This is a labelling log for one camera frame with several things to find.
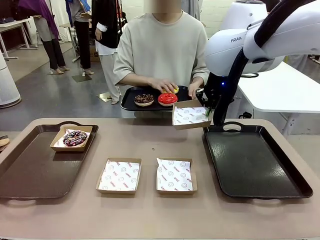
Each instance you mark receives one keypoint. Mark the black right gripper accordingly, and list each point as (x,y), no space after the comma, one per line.
(213,90)

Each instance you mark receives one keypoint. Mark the brown cardboard donut box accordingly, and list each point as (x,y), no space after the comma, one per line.
(117,193)
(72,148)
(175,193)
(190,126)

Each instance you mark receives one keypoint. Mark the yellow glazed donut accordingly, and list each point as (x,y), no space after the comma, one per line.
(176,89)

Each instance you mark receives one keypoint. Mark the chocolate donut with nut bits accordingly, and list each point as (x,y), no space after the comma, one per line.
(143,100)

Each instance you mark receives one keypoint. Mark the black serving tray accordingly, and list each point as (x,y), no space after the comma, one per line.
(130,100)

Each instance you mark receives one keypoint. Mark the chocolate donut with coloured sprinkles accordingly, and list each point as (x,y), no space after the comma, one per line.
(75,138)

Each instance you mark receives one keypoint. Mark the person's right forearm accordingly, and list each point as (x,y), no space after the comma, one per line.
(135,80)

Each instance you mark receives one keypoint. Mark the person's left forearm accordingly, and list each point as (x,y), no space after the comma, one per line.
(197,80)

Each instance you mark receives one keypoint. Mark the dark grey plastic tray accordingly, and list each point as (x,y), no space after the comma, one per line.
(250,162)

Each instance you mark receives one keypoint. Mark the brown plastic tray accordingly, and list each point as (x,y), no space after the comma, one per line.
(37,170)

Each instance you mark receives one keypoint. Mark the person's left hand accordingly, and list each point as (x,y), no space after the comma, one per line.
(193,89)

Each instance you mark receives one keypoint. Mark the person's right hand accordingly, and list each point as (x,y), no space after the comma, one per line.
(163,84)

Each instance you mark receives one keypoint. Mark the red glazed donut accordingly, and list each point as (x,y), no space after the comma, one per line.
(167,99)

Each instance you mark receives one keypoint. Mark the person in beige sweatshirt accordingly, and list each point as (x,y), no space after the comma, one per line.
(160,45)

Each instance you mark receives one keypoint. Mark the large white table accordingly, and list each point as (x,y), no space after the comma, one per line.
(287,95)

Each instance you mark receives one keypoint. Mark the figure in grey hoodie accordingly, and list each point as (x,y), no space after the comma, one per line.
(192,7)

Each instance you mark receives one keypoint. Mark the brown cardboard carton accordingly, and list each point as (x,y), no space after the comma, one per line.
(93,53)

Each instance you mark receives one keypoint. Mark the figure in black jacket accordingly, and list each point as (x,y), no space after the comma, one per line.
(105,25)

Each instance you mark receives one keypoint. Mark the figure in blue top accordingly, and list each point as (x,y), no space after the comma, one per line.
(83,37)

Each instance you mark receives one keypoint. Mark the mannequin with purple cloth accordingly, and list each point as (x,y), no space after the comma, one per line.
(45,30)

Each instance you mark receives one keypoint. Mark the white cylindrical appliance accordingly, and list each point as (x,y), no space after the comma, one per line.
(8,85)

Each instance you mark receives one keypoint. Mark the small white desk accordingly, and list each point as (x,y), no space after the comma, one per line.
(15,25)

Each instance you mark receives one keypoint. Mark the brass floor base plate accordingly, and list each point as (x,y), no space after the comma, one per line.
(105,97)
(81,78)

